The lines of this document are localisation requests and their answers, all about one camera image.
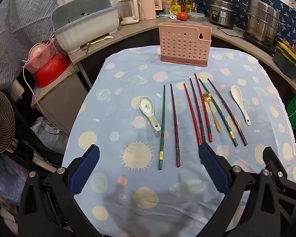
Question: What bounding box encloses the pink perforated utensil holder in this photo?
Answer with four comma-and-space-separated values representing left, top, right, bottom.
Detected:
158, 22, 212, 68

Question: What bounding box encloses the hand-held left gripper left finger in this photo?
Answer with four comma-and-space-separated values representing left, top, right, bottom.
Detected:
17, 144, 100, 237

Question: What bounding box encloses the white power cable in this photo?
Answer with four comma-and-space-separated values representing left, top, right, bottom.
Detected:
22, 64, 72, 130

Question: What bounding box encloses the white plastic spoon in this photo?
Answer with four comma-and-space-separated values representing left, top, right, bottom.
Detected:
88, 36, 113, 45

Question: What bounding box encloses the gold flower spoon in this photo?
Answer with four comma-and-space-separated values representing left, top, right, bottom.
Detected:
202, 91, 222, 133

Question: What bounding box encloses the black power cable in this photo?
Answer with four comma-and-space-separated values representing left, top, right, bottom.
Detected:
216, 26, 247, 34

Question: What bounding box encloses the red plastic basin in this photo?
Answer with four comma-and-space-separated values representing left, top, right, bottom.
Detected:
36, 53, 72, 88

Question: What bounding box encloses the green chopstick gold band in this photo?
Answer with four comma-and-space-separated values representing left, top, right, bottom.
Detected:
158, 85, 166, 170
199, 78, 238, 148

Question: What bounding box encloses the black induction cooker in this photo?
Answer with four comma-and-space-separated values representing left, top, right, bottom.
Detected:
243, 32, 277, 55

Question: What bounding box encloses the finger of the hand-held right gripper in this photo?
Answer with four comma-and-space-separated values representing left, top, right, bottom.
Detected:
262, 146, 296, 237

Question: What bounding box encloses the grey lidded dish drainer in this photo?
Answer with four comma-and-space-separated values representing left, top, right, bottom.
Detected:
51, 0, 120, 54

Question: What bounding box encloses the white electric kettle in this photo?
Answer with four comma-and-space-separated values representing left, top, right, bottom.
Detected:
118, 0, 140, 26

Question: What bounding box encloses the round electric fan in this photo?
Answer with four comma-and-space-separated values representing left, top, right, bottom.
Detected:
0, 89, 19, 154

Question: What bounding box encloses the glass food container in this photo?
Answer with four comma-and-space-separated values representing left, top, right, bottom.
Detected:
187, 12, 205, 22

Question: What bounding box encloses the floral ceramic spoon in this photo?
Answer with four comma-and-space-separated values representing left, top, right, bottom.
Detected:
139, 97, 161, 132

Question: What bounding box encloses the yellow oil bottle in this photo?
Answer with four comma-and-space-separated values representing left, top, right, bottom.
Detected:
185, 0, 197, 13

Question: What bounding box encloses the grey striped cloth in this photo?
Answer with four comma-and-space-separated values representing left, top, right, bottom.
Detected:
0, 0, 65, 86

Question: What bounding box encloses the white ceramic spoon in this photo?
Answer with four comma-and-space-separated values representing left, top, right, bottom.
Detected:
230, 85, 252, 126

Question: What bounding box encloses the grey plastic bag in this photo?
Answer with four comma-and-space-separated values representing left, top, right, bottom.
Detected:
30, 117, 70, 154

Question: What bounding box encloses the stack of dark dishes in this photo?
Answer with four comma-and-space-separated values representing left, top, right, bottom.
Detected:
274, 40, 296, 80

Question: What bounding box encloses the dark brown twisted chopstick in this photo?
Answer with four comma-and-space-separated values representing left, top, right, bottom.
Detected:
189, 78, 207, 144

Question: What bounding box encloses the steel steamer pot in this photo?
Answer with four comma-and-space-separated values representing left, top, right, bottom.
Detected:
245, 0, 286, 44

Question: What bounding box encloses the curved wooden shelf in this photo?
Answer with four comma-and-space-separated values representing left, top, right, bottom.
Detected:
68, 14, 296, 100

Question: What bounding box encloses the dark purple twisted chopstick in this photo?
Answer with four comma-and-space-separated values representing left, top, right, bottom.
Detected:
170, 84, 181, 167
207, 78, 248, 147

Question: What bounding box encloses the steel rice cooker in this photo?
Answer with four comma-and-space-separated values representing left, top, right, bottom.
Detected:
209, 0, 247, 28

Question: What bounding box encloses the pink plastic basket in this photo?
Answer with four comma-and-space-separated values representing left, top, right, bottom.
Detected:
24, 39, 63, 74

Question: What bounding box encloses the grey cabinet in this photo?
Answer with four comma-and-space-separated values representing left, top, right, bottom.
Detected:
31, 65, 90, 137

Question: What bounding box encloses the blue printed tablecloth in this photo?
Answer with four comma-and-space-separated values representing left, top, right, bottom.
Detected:
61, 45, 296, 237

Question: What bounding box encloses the pink electric kettle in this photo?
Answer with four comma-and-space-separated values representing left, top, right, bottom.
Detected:
137, 0, 162, 21

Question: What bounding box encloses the red twisted chopstick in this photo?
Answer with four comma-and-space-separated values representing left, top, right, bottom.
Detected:
194, 73, 214, 143
184, 83, 203, 147

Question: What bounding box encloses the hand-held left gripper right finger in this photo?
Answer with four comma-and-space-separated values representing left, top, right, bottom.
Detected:
198, 143, 285, 237

